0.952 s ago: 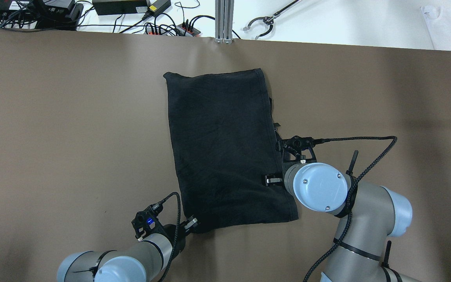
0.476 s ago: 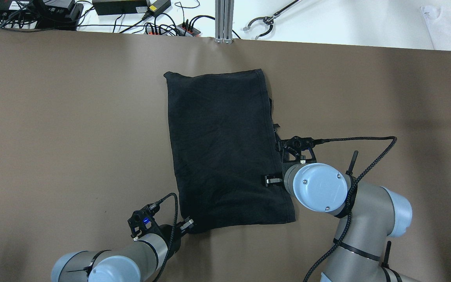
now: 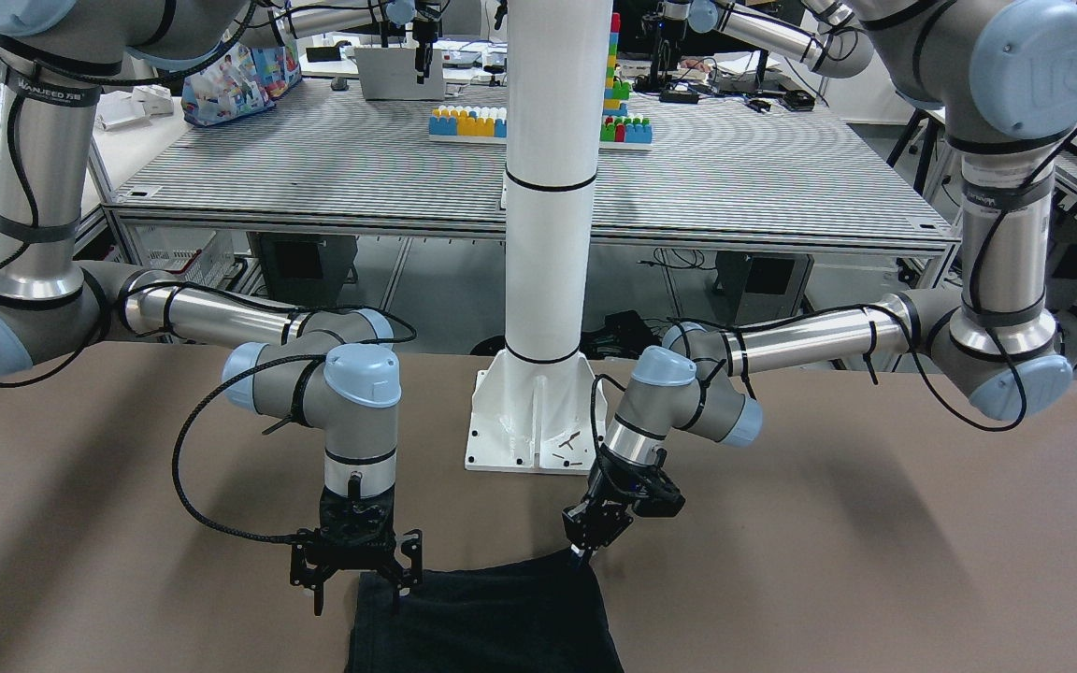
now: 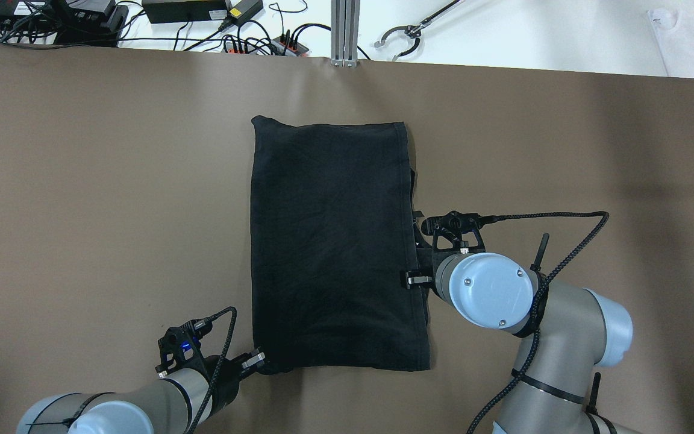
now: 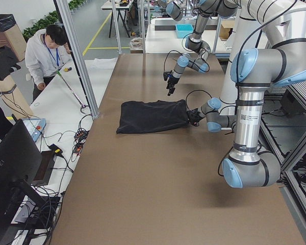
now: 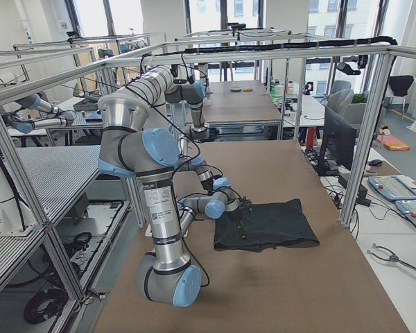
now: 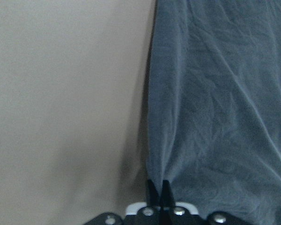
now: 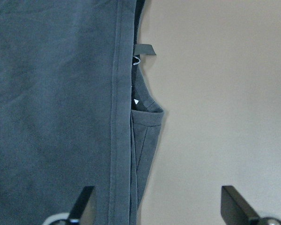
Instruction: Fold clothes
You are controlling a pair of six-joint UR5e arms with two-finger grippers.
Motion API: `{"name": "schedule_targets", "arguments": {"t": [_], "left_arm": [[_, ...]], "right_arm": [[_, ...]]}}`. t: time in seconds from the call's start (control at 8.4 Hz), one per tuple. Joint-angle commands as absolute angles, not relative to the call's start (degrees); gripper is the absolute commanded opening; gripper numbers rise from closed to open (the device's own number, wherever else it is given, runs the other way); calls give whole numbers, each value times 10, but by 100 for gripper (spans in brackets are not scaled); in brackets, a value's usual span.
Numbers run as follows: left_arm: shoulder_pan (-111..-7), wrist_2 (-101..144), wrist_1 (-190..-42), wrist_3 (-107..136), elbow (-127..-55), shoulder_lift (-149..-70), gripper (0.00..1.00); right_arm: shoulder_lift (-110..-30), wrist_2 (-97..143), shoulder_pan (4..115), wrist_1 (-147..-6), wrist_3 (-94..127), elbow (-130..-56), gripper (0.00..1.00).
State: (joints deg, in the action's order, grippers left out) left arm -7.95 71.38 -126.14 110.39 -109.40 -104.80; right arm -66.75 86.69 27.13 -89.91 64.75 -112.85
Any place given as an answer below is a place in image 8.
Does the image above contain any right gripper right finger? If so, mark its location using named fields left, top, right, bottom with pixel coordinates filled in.
left=221, top=186, right=260, bottom=225

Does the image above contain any black t-shirt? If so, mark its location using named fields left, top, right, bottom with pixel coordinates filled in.
left=0, top=0, right=163, bottom=225

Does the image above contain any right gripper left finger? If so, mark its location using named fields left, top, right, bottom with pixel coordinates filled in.
left=69, top=186, right=95, bottom=225

